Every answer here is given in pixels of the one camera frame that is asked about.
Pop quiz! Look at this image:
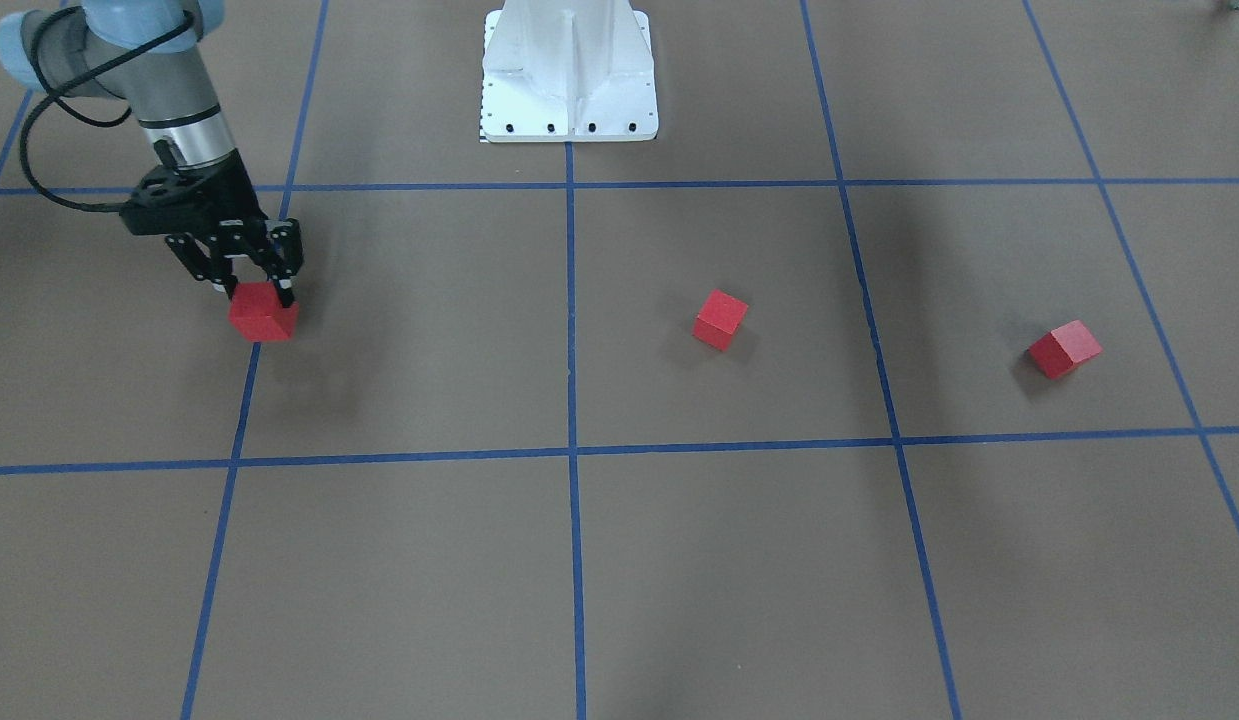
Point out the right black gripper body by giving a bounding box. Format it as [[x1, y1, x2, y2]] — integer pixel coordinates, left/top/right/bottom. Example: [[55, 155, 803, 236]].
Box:
[[166, 149, 271, 263]]

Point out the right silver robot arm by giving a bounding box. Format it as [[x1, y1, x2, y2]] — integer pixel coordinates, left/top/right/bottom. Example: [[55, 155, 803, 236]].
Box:
[[0, 1, 304, 307]]

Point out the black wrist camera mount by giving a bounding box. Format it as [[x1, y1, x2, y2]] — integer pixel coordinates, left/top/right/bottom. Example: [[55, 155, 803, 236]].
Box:
[[119, 167, 217, 235]]

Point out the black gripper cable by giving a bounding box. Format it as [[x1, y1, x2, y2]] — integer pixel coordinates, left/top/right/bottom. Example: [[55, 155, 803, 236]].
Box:
[[17, 0, 204, 213]]

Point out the white pedestal column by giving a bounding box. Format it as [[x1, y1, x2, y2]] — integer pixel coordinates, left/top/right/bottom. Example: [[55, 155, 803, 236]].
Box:
[[479, 1, 660, 143]]

